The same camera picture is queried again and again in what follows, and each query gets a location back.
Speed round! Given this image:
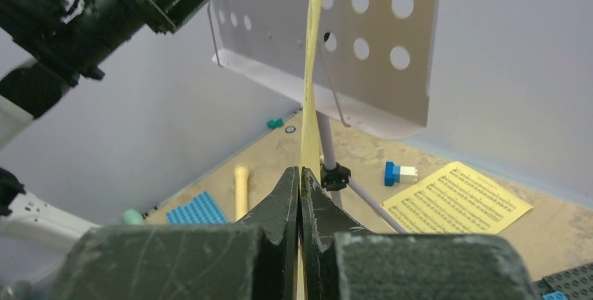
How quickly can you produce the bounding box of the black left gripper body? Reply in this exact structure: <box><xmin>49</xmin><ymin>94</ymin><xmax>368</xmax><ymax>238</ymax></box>
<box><xmin>1</xmin><ymin>0</ymin><xmax>145</xmax><ymax>80</ymax></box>

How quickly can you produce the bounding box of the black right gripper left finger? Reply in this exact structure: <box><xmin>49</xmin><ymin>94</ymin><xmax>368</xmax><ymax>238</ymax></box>
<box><xmin>50</xmin><ymin>167</ymin><xmax>299</xmax><ymax>299</ymax></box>

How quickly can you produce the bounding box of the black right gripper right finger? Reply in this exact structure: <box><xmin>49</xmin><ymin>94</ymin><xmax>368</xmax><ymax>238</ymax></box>
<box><xmin>301</xmin><ymin>169</ymin><xmax>538</xmax><ymax>299</ymax></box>

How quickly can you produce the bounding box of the cream yellow microphone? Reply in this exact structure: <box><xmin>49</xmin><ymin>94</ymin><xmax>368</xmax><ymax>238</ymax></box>
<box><xmin>234</xmin><ymin>164</ymin><xmax>250</xmax><ymax>221</ymax></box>

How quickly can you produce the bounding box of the yellow sheet music page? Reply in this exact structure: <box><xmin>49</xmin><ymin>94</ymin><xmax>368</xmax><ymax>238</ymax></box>
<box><xmin>300</xmin><ymin>0</ymin><xmax>322</xmax><ymax>299</ymax></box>
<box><xmin>380</xmin><ymin>162</ymin><xmax>533</xmax><ymax>234</ymax></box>

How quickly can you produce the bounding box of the lilac tripod music stand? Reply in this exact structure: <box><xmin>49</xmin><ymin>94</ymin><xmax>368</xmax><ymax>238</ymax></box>
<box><xmin>202</xmin><ymin>0</ymin><xmax>443</xmax><ymax>235</ymax></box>

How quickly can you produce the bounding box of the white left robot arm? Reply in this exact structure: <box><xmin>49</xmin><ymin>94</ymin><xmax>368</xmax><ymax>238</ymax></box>
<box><xmin>1</xmin><ymin>8</ymin><xmax>215</xmax><ymax>225</ymax></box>

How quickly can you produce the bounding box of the light blue studded baseplate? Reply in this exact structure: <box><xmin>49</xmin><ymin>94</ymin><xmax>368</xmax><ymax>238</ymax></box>
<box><xmin>166</xmin><ymin>192</ymin><xmax>229</xmax><ymax>224</ymax></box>

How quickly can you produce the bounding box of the blue brick under stand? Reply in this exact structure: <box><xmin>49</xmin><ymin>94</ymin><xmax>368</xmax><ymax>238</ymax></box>
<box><xmin>384</xmin><ymin>162</ymin><xmax>417</xmax><ymax>187</ymax></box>

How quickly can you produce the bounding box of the teal plastic clip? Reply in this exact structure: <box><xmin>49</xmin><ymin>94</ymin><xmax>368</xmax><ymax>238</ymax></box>
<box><xmin>267</xmin><ymin>118</ymin><xmax>284</xmax><ymax>129</ymax></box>

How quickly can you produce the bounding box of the blue brick on baseplate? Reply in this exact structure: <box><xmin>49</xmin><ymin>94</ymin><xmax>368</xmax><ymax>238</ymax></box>
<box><xmin>542</xmin><ymin>291</ymin><xmax>568</xmax><ymax>300</ymax></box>

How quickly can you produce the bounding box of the dark grey studded baseplate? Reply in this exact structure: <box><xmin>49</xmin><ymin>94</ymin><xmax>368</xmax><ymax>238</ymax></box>
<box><xmin>533</xmin><ymin>262</ymin><xmax>592</xmax><ymax>300</ymax></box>

